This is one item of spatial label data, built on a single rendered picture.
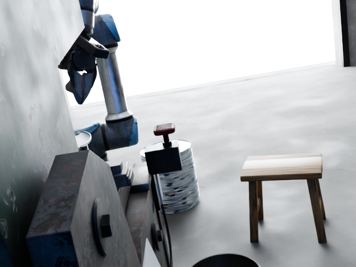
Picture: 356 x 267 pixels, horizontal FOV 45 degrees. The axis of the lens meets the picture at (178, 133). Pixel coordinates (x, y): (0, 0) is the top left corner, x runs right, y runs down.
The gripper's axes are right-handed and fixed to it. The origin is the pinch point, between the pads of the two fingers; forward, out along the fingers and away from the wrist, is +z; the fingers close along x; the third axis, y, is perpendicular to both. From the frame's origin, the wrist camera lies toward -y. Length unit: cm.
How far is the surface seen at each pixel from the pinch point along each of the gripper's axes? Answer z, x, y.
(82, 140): 10.6, 4.2, -6.8
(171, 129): 6.9, -14.5, -20.9
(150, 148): 12.6, -14.1, -13.4
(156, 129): 7.2, -12.7, -17.1
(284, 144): 21, -213, 52
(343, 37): -104, -466, 115
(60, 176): 12, 40, -53
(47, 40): -8.4, 32.3, -35.2
